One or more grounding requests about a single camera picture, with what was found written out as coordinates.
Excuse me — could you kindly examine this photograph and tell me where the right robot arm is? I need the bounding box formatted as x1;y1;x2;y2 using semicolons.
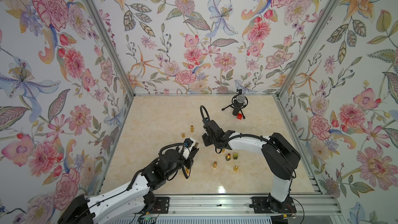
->
200;105;301;214

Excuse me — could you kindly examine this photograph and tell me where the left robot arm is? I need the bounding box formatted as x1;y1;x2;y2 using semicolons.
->
58;139;199;224

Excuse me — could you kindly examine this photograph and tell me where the black microphone on tripod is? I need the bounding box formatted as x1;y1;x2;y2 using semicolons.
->
221;89;248;119

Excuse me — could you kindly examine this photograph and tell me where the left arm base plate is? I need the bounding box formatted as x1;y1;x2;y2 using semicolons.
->
129;197;171;215

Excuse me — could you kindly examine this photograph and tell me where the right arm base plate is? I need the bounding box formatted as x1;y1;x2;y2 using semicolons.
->
250;195;297;214

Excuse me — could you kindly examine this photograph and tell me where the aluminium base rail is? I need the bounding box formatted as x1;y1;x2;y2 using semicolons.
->
76;194;347;224

